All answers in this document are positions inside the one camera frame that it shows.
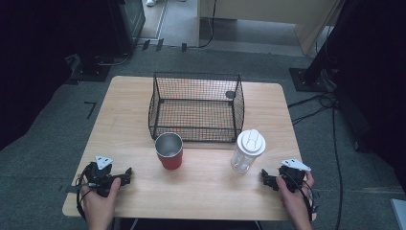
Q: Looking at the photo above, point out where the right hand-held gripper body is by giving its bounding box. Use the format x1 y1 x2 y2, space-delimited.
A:
277 158 312 194

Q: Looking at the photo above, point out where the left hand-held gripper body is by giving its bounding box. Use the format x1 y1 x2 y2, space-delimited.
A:
83 155 124 197

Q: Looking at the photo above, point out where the person's left hand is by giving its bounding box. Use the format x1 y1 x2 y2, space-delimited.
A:
78 176 123 223

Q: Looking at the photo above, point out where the person's right hand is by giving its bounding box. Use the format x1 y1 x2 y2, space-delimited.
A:
275 171 316 222

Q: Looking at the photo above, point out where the clear bottle with white lid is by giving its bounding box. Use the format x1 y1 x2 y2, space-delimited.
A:
231 128 267 174

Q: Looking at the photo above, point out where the red cup with steel inside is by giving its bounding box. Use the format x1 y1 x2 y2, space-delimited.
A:
154 131 185 171

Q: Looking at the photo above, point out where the white flat object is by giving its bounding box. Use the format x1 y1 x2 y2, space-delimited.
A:
389 197 406 230

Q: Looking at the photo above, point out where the dark curtain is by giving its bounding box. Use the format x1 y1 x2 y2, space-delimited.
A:
0 0 76 151

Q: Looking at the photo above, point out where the black equipment case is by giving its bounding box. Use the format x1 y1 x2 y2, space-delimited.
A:
106 0 147 56

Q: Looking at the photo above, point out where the light wooden cabinet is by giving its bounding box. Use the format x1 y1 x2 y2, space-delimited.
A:
196 0 345 57

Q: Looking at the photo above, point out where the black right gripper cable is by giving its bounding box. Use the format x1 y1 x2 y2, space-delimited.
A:
285 173 320 222

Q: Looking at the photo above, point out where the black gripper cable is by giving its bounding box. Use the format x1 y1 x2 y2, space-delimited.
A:
285 173 320 222
75 165 96 222

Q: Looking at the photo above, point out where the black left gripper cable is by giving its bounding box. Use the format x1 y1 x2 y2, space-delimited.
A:
75 165 96 222

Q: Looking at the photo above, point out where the black floor cable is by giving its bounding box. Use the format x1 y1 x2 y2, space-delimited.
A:
286 91 345 230

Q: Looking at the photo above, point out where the black wire mesh basket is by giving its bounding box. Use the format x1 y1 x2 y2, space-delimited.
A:
147 72 246 144

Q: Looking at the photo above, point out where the black stand base plate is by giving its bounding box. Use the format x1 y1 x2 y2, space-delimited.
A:
288 66 337 93
67 54 112 85

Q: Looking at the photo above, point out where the black hanging cable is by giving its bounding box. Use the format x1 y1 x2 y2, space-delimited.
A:
198 0 218 50

